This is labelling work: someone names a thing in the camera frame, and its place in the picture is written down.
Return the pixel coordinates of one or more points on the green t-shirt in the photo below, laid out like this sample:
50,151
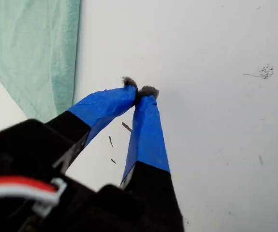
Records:
27,48

